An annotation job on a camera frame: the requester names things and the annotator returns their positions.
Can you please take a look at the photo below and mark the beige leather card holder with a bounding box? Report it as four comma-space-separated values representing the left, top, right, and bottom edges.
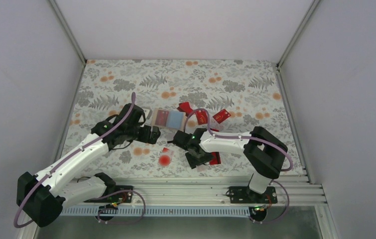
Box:
151, 108, 186, 130

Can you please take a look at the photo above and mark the red VIP card small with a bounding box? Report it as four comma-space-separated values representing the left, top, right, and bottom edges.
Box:
213, 109, 231, 124

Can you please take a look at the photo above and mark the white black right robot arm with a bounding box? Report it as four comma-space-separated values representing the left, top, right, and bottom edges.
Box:
170, 126, 293, 203

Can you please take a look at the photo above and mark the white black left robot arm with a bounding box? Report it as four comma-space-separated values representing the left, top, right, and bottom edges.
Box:
14, 104, 161, 228

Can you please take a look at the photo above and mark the white floral card lower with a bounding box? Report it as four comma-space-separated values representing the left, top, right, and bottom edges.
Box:
196, 164, 209, 172

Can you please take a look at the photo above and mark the red stripe card lower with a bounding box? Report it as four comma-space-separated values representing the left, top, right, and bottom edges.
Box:
209, 152, 221, 165

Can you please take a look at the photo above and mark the red stripe card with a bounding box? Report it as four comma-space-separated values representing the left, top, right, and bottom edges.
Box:
177, 102, 193, 116
209, 152, 221, 165

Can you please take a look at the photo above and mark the white card red circle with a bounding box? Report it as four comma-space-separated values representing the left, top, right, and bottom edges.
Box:
158, 147, 174, 167

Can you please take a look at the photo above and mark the red VIP card upper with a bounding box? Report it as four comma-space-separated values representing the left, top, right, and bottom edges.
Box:
195, 110, 208, 125

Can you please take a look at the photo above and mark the floral patterned table mat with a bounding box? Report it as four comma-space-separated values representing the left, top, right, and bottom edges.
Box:
63, 59, 303, 178

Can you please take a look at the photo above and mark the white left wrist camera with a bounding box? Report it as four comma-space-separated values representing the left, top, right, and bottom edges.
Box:
143, 109, 153, 120

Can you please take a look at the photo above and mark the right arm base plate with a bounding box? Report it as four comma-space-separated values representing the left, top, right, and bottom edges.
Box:
226, 186, 278, 204

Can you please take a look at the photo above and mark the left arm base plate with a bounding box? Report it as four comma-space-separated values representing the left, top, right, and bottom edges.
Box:
85, 185, 133, 204

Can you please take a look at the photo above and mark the grey slotted cable duct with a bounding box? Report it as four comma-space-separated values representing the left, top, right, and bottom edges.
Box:
60, 206, 257, 218

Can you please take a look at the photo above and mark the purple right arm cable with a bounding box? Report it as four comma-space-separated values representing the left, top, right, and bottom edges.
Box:
183, 108, 294, 226

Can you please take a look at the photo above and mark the aluminium rail frame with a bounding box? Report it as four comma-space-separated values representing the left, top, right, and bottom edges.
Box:
31, 179, 328, 207

